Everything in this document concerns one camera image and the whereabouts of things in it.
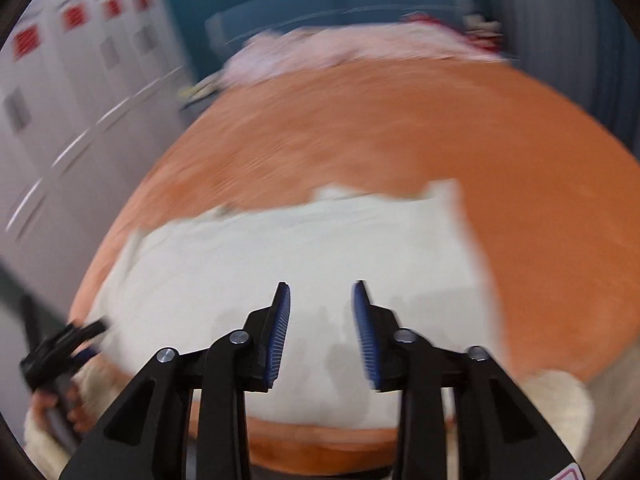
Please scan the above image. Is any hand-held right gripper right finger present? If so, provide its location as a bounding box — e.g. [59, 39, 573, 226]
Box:
[352, 280, 583, 480]

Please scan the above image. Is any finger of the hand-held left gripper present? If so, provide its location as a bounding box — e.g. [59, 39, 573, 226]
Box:
[20, 318, 107, 391]

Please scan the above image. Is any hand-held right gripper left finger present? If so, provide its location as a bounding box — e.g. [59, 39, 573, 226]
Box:
[59, 281, 292, 480]

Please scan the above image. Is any white quilted jacket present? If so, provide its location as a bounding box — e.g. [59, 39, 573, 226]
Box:
[95, 179, 501, 430]

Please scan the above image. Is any person's left hand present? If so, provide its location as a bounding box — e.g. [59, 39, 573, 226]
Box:
[30, 385, 97, 436]

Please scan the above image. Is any orange plush blanket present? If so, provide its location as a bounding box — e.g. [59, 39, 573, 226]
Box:
[67, 57, 640, 476]

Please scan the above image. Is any white panelled wardrobe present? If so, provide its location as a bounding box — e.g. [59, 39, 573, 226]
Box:
[0, 0, 197, 271]

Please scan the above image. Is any pink lace bedspread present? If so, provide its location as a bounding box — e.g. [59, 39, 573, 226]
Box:
[220, 22, 507, 87]

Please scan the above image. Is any blue upholstered headboard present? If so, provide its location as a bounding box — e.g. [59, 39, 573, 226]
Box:
[205, 0, 476, 52]

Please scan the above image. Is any red cloth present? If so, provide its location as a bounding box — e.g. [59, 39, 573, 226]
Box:
[402, 10, 466, 32]

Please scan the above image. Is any grey curtain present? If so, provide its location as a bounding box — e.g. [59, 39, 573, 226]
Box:
[480, 0, 640, 147]

